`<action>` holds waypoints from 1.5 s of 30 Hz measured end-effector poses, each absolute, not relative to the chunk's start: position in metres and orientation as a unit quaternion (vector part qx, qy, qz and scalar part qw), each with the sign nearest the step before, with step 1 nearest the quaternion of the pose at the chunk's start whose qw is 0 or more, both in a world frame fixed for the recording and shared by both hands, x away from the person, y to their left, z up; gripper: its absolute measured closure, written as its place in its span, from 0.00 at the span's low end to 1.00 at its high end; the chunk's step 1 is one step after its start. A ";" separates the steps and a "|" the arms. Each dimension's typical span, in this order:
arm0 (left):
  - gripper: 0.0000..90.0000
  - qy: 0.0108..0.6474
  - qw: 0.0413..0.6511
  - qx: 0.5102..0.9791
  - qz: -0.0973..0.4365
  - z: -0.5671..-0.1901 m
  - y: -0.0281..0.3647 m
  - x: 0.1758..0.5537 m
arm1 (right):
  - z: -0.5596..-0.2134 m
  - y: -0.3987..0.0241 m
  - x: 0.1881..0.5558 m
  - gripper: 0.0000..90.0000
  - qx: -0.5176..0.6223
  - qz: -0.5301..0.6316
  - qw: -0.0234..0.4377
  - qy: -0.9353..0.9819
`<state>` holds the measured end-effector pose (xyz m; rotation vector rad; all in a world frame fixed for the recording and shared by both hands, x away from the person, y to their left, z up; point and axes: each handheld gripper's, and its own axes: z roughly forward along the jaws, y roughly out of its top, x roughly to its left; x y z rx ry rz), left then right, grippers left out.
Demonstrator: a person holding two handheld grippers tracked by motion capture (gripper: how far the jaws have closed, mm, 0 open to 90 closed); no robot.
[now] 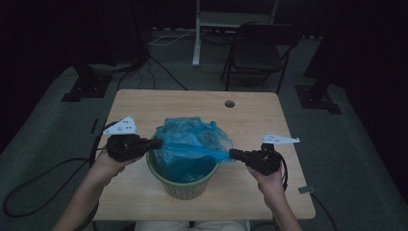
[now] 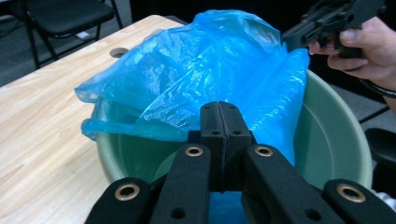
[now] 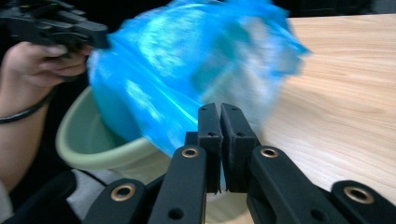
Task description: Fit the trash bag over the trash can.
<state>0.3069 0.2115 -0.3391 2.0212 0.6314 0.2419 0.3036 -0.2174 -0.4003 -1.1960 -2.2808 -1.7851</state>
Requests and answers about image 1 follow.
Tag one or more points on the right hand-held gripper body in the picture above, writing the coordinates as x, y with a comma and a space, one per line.
266, 160

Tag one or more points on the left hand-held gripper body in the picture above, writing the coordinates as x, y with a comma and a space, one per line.
123, 147

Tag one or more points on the blue plastic bag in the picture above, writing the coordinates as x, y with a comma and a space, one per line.
192, 144

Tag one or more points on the green ribbed bin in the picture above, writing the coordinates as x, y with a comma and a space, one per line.
184, 189

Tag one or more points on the person's left hand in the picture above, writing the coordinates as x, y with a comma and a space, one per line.
106, 165

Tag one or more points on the person's right hand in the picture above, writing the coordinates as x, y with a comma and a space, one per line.
272, 186

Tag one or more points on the grey tape strip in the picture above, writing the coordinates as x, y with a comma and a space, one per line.
307, 189

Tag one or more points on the black folding chair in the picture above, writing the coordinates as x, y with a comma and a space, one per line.
256, 57

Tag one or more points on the white metal desk frame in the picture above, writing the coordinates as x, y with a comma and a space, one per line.
197, 41

